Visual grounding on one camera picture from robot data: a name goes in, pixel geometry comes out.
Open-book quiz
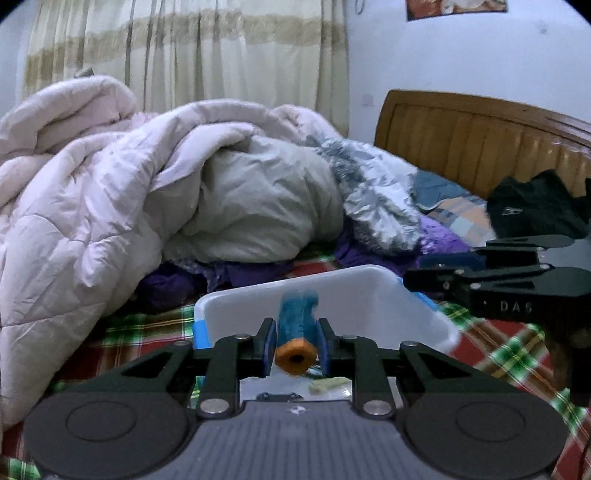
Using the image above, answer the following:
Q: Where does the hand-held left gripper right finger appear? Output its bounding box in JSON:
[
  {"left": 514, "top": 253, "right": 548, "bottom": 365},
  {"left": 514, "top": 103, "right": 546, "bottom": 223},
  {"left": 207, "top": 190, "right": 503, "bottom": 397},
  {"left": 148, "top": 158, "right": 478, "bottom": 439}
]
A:
[{"left": 317, "top": 318, "right": 483, "bottom": 420}]

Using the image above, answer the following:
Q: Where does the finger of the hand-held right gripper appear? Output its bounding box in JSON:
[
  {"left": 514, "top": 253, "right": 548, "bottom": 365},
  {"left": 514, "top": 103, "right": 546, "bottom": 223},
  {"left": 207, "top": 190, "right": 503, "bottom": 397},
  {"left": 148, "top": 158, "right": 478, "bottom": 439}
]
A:
[
  {"left": 403, "top": 263, "right": 555, "bottom": 304},
  {"left": 416, "top": 234, "right": 576, "bottom": 271}
]

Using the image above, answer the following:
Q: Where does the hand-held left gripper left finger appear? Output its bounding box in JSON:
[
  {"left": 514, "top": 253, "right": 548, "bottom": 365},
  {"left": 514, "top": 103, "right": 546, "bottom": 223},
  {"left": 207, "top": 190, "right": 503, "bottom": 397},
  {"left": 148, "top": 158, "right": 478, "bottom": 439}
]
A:
[{"left": 108, "top": 318, "right": 278, "bottom": 420}]

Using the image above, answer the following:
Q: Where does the blue cylinder toy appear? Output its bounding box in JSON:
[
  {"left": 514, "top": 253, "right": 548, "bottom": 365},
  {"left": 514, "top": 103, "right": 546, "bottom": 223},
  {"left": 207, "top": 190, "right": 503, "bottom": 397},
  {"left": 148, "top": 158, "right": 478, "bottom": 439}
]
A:
[{"left": 275, "top": 290, "right": 321, "bottom": 376}]

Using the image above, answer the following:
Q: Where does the white plastic container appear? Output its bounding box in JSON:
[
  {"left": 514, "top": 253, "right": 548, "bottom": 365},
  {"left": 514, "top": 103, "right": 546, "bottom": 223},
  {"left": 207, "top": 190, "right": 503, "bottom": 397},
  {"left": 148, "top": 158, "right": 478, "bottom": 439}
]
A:
[{"left": 194, "top": 265, "right": 462, "bottom": 403}]

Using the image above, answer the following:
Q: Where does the black garment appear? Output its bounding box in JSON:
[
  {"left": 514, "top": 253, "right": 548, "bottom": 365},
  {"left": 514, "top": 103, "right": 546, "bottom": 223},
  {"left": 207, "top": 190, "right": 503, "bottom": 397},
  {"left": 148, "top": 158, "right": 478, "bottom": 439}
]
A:
[{"left": 486, "top": 169, "right": 591, "bottom": 241}]

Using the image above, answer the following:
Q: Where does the checked pillow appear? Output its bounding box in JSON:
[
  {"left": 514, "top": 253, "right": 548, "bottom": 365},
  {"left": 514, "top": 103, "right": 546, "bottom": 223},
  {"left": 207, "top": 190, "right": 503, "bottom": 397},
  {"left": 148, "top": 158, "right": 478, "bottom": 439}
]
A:
[{"left": 427, "top": 194, "right": 498, "bottom": 249}]

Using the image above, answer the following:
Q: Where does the plaid bed sheet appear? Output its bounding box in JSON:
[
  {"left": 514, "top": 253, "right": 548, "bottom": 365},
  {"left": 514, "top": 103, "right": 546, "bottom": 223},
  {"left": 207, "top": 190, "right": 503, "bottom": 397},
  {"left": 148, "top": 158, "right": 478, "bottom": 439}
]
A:
[{"left": 0, "top": 250, "right": 591, "bottom": 480}]

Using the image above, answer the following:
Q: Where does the blue grey cloth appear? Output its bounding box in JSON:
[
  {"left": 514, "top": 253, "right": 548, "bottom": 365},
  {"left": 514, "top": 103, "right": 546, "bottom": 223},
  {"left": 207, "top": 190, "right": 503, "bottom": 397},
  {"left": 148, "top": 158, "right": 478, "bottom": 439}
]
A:
[{"left": 410, "top": 170, "right": 472, "bottom": 214}]

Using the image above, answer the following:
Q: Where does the purple blanket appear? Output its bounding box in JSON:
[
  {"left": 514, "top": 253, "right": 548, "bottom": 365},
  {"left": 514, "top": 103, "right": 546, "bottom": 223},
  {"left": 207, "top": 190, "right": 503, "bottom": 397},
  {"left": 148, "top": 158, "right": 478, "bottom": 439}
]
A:
[{"left": 133, "top": 216, "right": 472, "bottom": 315}]

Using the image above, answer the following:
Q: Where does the grey white patterned blanket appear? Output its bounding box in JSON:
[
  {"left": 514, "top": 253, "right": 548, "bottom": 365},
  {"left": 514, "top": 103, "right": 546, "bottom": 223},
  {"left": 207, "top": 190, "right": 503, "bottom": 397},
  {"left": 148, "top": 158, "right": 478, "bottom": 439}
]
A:
[{"left": 315, "top": 137, "right": 426, "bottom": 257}]

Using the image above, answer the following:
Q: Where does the wooden headboard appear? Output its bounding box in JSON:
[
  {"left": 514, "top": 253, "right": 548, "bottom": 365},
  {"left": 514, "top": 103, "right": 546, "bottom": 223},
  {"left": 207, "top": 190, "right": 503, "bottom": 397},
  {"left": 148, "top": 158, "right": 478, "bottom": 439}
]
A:
[{"left": 373, "top": 89, "right": 591, "bottom": 205}]

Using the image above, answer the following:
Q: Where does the grey beige duvet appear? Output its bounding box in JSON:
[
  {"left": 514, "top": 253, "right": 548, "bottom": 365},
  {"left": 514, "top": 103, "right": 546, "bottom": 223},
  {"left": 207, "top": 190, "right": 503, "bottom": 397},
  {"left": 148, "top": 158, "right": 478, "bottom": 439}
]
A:
[{"left": 159, "top": 135, "right": 345, "bottom": 265}]

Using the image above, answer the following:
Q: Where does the pale pink quilt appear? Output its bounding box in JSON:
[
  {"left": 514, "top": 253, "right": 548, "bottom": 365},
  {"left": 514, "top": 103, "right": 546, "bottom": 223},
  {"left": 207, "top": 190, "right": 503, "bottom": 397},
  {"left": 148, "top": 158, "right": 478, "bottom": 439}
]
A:
[{"left": 0, "top": 75, "right": 343, "bottom": 431}]

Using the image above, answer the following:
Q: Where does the cream striped curtain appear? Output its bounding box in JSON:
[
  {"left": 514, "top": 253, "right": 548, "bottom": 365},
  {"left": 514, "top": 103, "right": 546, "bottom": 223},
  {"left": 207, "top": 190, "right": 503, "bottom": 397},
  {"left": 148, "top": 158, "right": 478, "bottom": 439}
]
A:
[{"left": 20, "top": 0, "right": 350, "bottom": 138}]

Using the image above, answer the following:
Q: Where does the wall poster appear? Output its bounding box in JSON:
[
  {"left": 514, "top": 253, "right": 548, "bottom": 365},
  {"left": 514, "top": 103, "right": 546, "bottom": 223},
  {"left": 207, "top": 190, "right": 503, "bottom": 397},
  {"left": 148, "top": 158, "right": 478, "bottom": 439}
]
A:
[{"left": 406, "top": 0, "right": 509, "bottom": 22}]

